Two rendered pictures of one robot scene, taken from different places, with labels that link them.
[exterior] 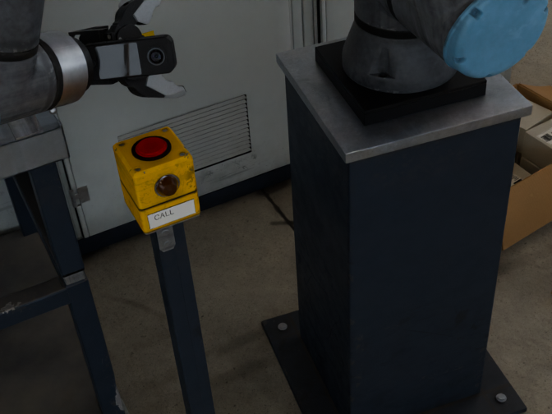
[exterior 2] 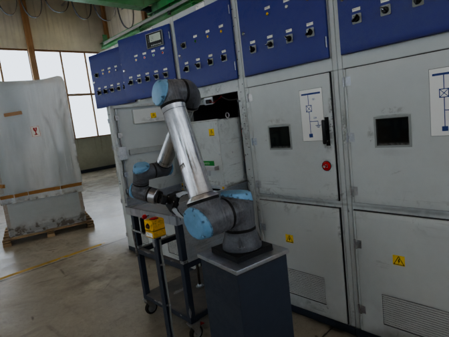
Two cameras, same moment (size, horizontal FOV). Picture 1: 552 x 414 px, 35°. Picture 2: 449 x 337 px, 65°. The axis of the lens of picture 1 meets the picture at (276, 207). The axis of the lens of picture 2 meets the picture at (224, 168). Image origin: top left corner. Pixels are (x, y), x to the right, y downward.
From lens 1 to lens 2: 1.91 m
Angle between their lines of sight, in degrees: 71
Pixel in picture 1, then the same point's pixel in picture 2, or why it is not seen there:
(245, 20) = (323, 247)
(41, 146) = (172, 219)
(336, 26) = (363, 271)
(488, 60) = (192, 231)
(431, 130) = (213, 261)
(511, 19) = (192, 220)
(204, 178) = (307, 303)
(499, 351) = not seen: outside the picture
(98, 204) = not seen: hidden behind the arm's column
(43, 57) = (145, 190)
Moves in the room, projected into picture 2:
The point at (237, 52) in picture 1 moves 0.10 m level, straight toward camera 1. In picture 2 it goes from (321, 259) to (307, 263)
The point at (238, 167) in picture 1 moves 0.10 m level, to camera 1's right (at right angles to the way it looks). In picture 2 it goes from (321, 307) to (330, 315)
